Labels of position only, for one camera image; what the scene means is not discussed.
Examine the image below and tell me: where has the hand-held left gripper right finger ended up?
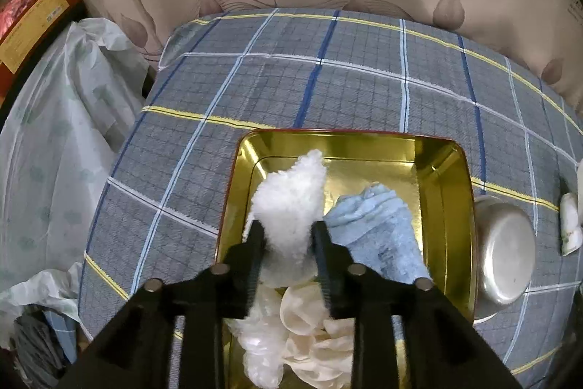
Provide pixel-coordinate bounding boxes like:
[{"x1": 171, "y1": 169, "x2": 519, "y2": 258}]
[{"x1": 310, "y1": 220, "x2": 524, "y2": 389}]

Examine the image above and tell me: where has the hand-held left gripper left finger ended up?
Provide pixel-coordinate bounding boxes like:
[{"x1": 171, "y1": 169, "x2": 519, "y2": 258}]
[{"x1": 57, "y1": 219, "x2": 267, "y2": 389}]

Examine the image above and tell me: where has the cream cloth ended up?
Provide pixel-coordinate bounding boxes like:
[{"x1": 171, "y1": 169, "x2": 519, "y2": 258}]
[{"x1": 278, "y1": 280, "x2": 356, "y2": 389}]

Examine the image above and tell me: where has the light blue towel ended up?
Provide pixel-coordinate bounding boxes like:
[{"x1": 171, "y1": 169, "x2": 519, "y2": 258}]
[{"x1": 323, "y1": 182, "x2": 433, "y2": 283}]

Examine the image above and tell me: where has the white fluffy towel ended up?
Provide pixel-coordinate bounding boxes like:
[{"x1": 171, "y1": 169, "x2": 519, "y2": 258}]
[{"x1": 250, "y1": 149, "x2": 329, "y2": 287}]

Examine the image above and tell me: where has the white cloth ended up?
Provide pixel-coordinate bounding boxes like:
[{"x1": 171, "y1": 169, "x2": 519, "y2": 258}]
[{"x1": 225, "y1": 284, "x2": 292, "y2": 389}]

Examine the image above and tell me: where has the red and gold tin box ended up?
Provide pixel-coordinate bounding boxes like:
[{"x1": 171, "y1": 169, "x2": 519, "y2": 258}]
[{"x1": 214, "y1": 128, "x2": 478, "y2": 389}]

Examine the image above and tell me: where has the grey plaid blanket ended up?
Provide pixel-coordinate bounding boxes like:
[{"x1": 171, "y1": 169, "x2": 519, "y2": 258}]
[{"x1": 77, "y1": 7, "x2": 583, "y2": 389}]

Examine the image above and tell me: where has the steel bowl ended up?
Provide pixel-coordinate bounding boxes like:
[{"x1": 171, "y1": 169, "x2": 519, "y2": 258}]
[{"x1": 471, "y1": 194, "x2": 538, "y2": 323}]

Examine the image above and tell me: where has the white plastic bag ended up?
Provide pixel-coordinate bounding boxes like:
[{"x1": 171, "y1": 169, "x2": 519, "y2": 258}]
[{"x1": 0, "y1": 17, "x2": 151, "y2": 349}]

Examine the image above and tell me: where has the dark cloth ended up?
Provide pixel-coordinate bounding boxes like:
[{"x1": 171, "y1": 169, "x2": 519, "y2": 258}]
[{"x1": 11, "y1": 304, "x2": 80, "y2": 385}]

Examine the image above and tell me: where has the red and yellow box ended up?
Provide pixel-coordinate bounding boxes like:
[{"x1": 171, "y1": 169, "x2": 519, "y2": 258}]
[{"x1": 0, "y1": 0, "x2": 87, "y2": 98}]

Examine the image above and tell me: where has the red mesh bag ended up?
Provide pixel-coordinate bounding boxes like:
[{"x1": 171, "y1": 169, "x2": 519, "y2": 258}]
[{"x1": 0, "y1": 0, "x2": 46, "y2": 35}]

